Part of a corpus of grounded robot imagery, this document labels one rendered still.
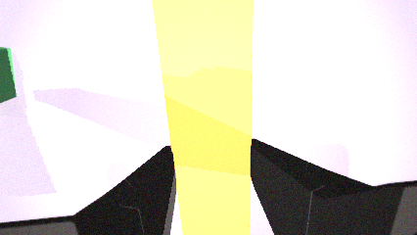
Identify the yellow bar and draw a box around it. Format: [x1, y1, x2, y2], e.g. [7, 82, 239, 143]
[152, 0, 254, 235]

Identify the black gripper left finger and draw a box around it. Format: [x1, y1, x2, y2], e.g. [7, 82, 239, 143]
[0, 146, 176, 235]

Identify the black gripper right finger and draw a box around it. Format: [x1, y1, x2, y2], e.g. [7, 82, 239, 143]
[250, 138, 417, 235]

